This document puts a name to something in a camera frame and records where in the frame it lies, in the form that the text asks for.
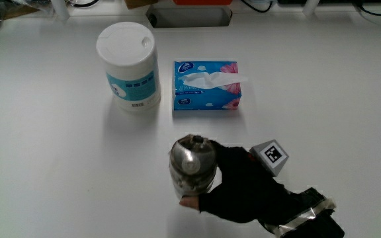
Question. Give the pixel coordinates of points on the person's right hand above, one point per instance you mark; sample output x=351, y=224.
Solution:
x=243, y=188

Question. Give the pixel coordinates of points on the blue tissue pack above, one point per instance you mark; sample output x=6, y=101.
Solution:
x=207, y=86

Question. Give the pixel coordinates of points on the white wet wipes canister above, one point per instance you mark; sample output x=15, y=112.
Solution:
x=131, y=66

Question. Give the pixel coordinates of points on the white post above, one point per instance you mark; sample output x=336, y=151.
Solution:
x=60, y=9
x=310, y=7

